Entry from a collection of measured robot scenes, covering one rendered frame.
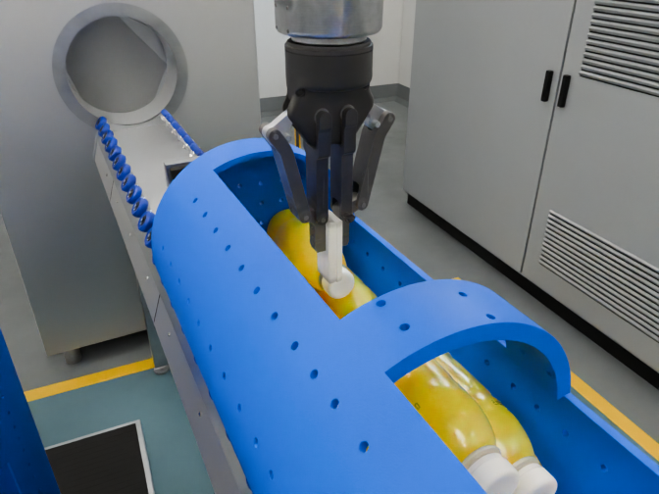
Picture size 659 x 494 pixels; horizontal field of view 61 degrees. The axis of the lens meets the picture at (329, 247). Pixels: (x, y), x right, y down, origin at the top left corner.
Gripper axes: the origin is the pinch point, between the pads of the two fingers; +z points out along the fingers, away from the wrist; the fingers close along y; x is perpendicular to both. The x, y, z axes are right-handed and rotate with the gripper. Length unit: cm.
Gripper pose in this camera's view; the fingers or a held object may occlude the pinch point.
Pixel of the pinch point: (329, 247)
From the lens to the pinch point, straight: 56.7
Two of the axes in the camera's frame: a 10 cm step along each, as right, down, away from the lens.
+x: 4.4, 4.4, -7.8
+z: 0.0, 8.7, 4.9
